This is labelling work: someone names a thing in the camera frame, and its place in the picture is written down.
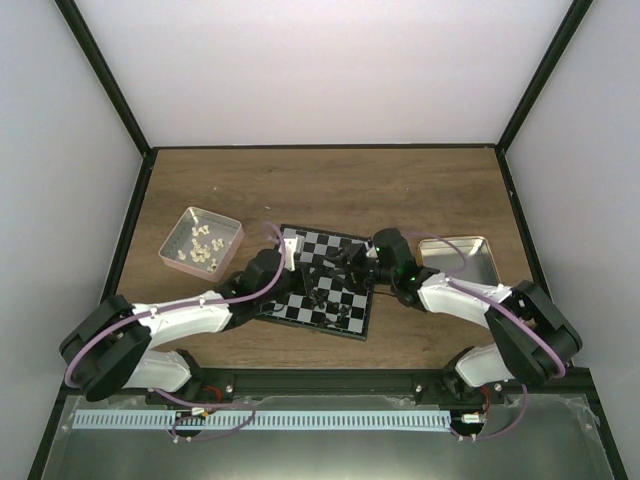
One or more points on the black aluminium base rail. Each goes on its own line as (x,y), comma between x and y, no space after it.
(422,386)

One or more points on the black enclosure frame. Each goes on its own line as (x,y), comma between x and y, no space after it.
(84,38)

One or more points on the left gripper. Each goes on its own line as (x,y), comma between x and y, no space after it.
(305,281)

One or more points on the black white chess board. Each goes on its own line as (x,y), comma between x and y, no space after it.
(317,245)

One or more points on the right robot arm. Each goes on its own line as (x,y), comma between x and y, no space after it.
(533,341)

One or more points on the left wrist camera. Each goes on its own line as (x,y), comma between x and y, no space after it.
(292,248)

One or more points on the pink metal tin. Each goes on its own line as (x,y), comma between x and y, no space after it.
(231,230)

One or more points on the yellow metal tin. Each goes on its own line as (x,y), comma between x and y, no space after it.
(467,258)

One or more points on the white chess pieces in tin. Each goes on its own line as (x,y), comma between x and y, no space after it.
(204,249)

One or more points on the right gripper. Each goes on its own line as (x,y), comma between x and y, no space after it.
(354,255)

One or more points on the light blue slotted cable duct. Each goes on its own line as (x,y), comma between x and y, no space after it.
(420,421)

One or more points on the pile of black chess pieces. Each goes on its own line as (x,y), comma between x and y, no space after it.
(330,312)

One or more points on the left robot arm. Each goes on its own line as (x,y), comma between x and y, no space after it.
(116,346)

